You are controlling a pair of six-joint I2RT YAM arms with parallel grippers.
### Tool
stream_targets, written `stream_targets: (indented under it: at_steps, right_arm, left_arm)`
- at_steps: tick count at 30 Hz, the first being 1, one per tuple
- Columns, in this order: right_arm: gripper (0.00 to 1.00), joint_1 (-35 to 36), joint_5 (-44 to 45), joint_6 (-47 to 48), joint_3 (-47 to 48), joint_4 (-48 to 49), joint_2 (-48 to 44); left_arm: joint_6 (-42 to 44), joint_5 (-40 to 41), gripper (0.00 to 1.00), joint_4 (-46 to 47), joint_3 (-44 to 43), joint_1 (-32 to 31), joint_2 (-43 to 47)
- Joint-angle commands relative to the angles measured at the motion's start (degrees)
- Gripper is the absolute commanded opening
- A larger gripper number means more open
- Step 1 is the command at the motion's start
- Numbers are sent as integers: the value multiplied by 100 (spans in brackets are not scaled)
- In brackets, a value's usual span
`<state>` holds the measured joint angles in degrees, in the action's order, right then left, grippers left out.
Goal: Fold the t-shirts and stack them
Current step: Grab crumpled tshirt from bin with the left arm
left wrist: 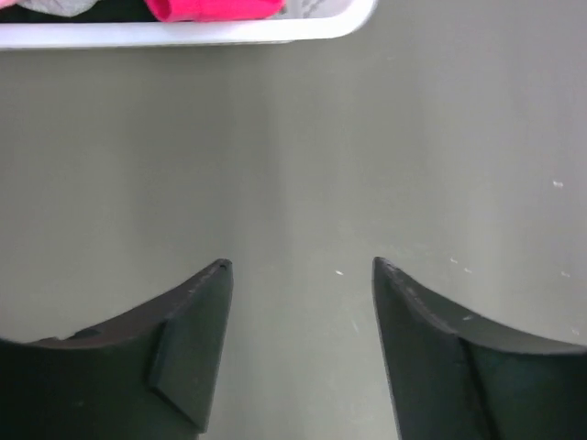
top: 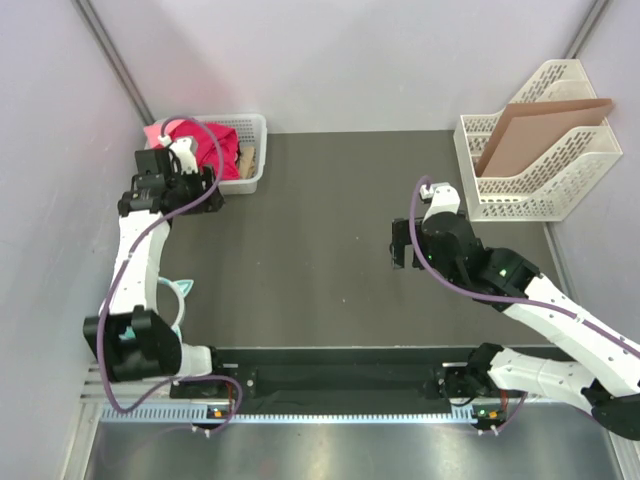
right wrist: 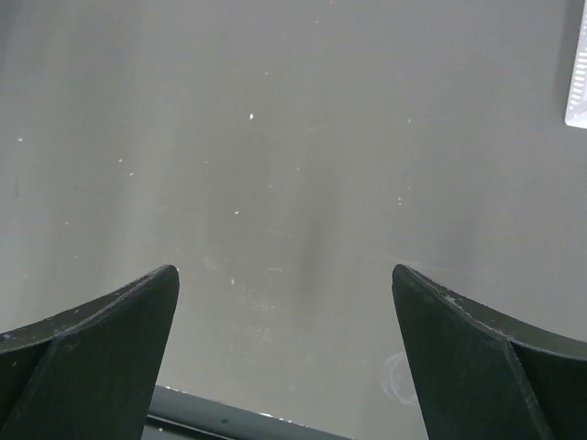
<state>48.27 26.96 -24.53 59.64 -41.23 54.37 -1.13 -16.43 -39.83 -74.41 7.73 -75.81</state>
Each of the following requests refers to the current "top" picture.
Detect magenta t shirt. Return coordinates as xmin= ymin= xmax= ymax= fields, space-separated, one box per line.
xmin=169 ymin=121 xmax=241 ymax=181

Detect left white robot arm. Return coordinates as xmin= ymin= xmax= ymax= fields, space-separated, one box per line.
xmin=83 ymin=138 xmax=227 ymax=397

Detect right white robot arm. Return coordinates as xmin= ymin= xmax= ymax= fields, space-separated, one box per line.
xmin=390 ymin=212 xmax=639 ymax=441

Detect light pink t shirt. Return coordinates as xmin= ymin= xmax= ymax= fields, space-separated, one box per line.
xmin=144 ymin=124 xmax=172 ymax=148

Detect beige folded cloth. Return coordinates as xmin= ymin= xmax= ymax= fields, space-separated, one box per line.
xmin=236 ymin=146 xmax=256 ymax=180

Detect white plastic laundry basket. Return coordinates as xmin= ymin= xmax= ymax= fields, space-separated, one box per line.
xmin=138 ymin=112 xmax=268 ymax=197

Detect teal cat ear headphones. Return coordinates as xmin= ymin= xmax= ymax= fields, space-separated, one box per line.
xmin=111 ymin=275 xmax=194 ymax=341

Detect brown cardboard sheet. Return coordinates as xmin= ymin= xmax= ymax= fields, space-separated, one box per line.
xmin=475 ymin=98 xmax=614 ymax=178

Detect white perforated file organizer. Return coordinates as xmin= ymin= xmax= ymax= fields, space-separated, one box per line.
xmin=453 ymin=58 xmax=624 ymax=222

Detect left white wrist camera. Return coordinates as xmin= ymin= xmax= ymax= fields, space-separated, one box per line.
xmin=158 ymin=135 xmax=199 ymax=174

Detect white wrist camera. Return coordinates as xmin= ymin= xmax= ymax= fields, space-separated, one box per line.
xmin=158 ymin=135 xmax=199 ymax=174
xmin=419 ymin=182 xmax=461 ymax=221

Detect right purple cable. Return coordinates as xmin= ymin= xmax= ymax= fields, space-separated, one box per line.
xmin=409 ymin=175 xmax=640 ymax=436

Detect purple cable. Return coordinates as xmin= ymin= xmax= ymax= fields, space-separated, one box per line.
xmin=96 ymin=116 xmax=244 ymax=435
xmin=409 ymin=175 xmax=640 ymax=436

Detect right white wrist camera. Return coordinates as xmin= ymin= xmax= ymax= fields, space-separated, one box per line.
xmin=419 ymin=182 xmax=461 ymax=221

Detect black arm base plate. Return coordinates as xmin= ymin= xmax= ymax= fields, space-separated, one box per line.
xmin=170 ymin=346 xmax=503 ymax=414

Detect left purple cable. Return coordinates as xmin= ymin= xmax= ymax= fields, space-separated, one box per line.
xmin=96 ymin=116 xmax=244 ymax=435

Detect white slotted cable duct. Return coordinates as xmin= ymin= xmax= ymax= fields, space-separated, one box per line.
xmin=100 ymin=403 xmax=502 ymax=425

